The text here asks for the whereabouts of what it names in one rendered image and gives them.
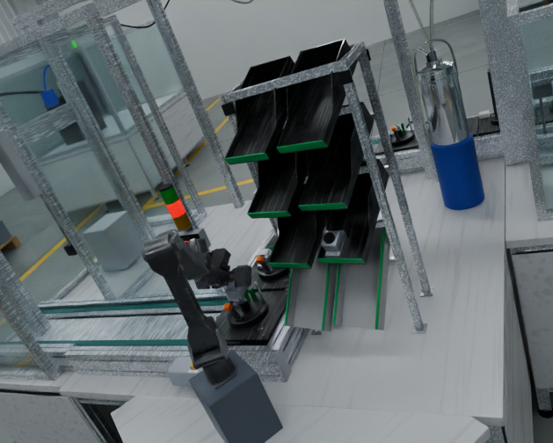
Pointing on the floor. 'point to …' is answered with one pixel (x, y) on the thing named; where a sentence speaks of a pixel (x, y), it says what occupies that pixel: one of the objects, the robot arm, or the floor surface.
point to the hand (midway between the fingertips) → (233, 279)
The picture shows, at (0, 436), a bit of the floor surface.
